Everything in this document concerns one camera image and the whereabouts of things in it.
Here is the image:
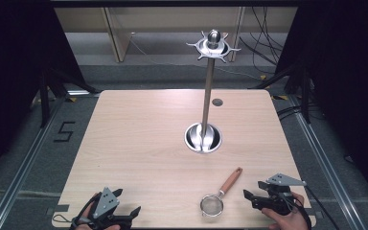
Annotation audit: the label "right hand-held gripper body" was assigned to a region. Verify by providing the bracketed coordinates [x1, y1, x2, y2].
[257, 172, 308, 217]

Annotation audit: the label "person's right hand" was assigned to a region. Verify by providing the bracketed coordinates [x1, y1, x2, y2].
[261, 191, 311, 230]

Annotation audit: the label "strainer with orange handle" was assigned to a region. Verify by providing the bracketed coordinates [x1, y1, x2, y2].
[199, 166, 243, 219]

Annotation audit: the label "black metal stand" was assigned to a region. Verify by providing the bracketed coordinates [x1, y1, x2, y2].
[248, 61, 315, 125]
[37, 65, 101, 129]

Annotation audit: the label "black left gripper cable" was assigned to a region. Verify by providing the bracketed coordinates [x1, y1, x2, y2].
[52, 192, 102, 230]

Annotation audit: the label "bundle of black cables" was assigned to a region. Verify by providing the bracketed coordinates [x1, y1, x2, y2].
[239, 7, 289, 69]

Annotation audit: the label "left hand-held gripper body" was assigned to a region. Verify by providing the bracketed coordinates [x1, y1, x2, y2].
[87, 187, 133, 230]

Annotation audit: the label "black curtain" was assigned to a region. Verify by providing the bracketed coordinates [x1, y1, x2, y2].
[0, 0, 88, 188]
[273, 0, 368, 204]

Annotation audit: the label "black floor cables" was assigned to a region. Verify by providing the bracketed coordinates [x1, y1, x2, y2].
[276, 103, 325, 123]

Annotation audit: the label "person's left hand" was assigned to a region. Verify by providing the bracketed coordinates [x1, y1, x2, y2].
[75, 192, 122, 230]

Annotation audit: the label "light wooden cabinet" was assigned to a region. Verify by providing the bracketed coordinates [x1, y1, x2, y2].
[54, 7, 299, 63]

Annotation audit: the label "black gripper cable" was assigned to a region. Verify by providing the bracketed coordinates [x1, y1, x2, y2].
[52, 192, 102, 230]
[291, 184, 334, 230]

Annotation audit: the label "metal utensil rack stand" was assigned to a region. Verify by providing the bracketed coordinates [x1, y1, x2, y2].
[184, 29, 242, 155]

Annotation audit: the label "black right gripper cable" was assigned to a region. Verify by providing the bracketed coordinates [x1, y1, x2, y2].
[291, 184, 334, 230]

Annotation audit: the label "aluminium floor rail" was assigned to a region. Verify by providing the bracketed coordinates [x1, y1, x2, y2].
[287, 95, 368, 230]
[0, 90, 101, 230]

